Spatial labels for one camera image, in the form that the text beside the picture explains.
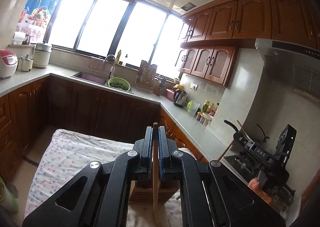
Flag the wooden chopstick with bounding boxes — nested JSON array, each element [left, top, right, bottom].
[[152, 123, 161, 226]]

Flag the person's right hand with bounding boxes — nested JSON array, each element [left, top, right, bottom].
[[248, 178, 273, 206]]

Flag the wooden utensil holder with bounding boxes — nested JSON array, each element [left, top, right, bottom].
[[129, 180, 180, 204]]

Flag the white seasoning jar set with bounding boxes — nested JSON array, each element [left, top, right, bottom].
[[196, 112, 213, 126]]

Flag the green white plastic jug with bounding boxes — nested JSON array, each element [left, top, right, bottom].
[[187, 100, 200, 116]]

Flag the steel electric kettle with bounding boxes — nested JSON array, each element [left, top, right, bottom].
[[173, 84, 187, 108]]

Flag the green colander with vegetables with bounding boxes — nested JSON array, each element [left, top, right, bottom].
[[107, 77, 131, 91]]

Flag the wooden dish rack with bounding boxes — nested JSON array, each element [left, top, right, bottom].
[[136, 60, 157, 91]]

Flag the steel range hood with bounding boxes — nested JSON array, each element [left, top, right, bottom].
[[254, 38, 320, 103]]

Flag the floral white tablecloth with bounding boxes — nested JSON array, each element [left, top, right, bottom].
[[24, 129, 183, 226]]

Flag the chrome sink faucet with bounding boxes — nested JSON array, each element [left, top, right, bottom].
[[103, 54, 116, 79]]

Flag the yellow dish soap bottle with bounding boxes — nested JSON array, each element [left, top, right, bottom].
[[116, 49, 121, 64]]

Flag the wooden upper cabinets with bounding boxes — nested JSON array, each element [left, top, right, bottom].
[[178, 0, 319, 87]]

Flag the large white rice cooker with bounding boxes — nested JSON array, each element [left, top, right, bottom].
[[33, 43, 52, 68]]

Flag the small white cooker pot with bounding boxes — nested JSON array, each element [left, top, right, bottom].
[[18, 54, 33, 72]]

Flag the red white rice cooker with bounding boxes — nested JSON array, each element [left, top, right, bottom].
[[0, 49, 18, 79]]

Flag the black wok with handle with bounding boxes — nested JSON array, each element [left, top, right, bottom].
[[236, 119, 276, 153]]

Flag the wall power socket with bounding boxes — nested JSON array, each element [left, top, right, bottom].
[[190, 83, 199, 91]]

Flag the tropical fruit wall poster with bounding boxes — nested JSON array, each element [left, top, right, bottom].
[[16, 0, 60, 44]]

